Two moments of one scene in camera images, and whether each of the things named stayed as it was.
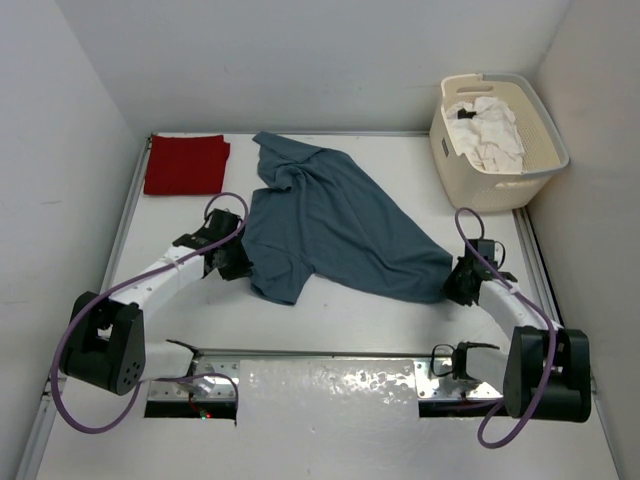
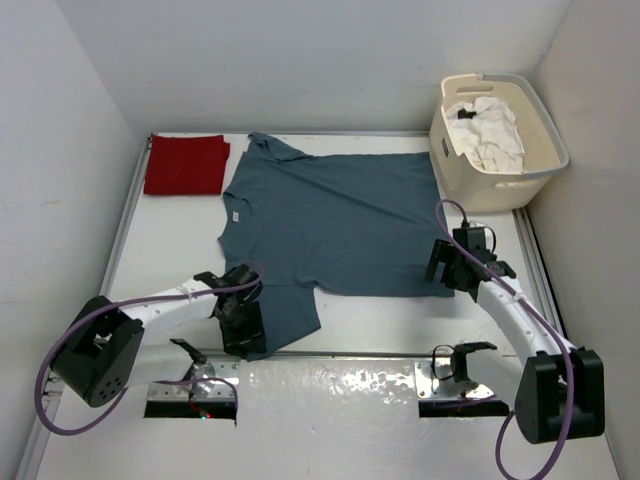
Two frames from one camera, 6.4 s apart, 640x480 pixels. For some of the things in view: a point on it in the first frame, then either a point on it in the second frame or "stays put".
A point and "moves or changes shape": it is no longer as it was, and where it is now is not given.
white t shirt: [491, 138] stays put
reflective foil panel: [326, 393] stays put
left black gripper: [241, 269] to [234, 341]
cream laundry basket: [494, 143] stays put
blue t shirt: [324, 221] moves or changes shape
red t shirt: [186, 165] stays put
